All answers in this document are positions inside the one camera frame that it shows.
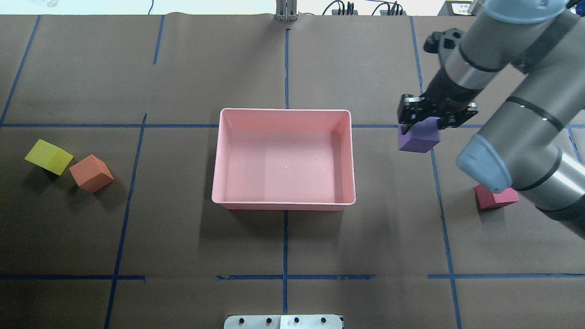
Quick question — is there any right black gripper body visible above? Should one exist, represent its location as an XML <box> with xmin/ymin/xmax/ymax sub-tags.
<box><xmin>423</xmin><ymin>69</ymin><xmax>478</xmax><ymax>117</ymax></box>

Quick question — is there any purple foam cube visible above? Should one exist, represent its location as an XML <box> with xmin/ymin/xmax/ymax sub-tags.
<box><xmin>398</xmin><ymin>117</ymin><xmax>441</xmax><ymax>153</ymax></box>

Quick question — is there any yellow foam cube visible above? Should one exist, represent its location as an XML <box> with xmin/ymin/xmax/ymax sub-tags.
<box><xmin>25</xmin><ymin>139</ymin><xmax>73</xmax><ymax>175</ymax></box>

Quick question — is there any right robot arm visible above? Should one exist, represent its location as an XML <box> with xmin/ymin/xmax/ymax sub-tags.
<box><xmin>397</xmin><ymin>0</ymin><xmax>585</xmax><ymax>237</ymax></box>

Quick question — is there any pink plastic bin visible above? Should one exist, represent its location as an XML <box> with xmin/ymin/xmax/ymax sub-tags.
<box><xmin>211</xmin><ymin>108</ymin><xmax>356</xmax><ymax>211</ymax></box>

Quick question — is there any red foam cube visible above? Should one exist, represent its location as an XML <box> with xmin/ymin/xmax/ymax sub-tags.
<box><xmin>474</xmin><ymin>185</ymin><xmax>520</xmax><ymax>210</ymax></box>

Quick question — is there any orange foam cube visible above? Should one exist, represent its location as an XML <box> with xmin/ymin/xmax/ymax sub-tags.
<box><xmin>69</xmin><ymin>154</ymin><xmax>114</xmax><ymax>193</ymax></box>

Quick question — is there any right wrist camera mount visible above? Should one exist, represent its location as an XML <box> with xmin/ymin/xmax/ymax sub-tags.
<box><xmin>423</xmin><ymin>28</ymin><xmax>465</xmax><ymax>65</ymax></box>

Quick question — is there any aluminium frame post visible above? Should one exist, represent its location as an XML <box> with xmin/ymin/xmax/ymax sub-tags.
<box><xmin>274</xmin><ymin>0</ymin><xmax>298</xmax><ymax>21</ymax></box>

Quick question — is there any white mast base plate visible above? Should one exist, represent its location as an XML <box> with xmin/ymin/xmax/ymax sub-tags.
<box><xmin>223</xmin><ymin>314</ymin><xmax>345</xmax><ymax>329</ymax></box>

